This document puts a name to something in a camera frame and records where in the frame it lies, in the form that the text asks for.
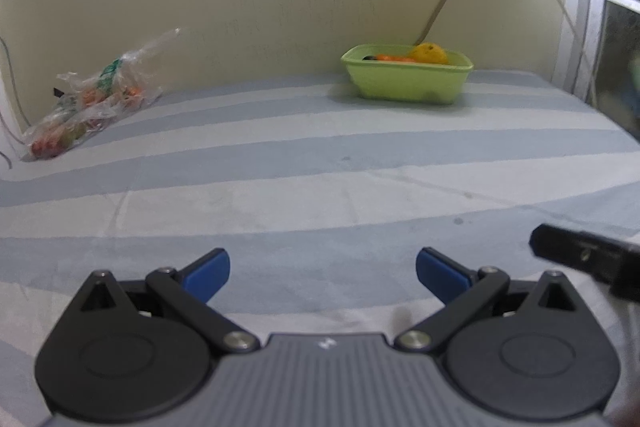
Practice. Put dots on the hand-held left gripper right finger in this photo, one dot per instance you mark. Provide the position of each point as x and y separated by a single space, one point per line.
440 274

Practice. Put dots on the orange mandarin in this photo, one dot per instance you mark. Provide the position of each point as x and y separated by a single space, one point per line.
387 57
406 60

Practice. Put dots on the clear plastic bag of produce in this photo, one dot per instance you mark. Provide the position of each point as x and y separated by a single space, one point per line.
95 99

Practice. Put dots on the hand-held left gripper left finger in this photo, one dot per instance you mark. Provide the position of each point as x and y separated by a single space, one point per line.
207 274

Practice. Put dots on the light green plastic basin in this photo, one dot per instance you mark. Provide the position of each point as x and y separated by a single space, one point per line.
407 82

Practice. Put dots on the large yellow citrus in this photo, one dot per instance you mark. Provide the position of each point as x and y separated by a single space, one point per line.
429 53

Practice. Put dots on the white window frame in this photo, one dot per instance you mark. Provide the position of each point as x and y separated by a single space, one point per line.
580 7

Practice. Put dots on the striped blue white bedsheet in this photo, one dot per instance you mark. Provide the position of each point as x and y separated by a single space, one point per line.
250 187

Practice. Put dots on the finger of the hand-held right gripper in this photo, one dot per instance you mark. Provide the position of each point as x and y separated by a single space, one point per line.
575 247

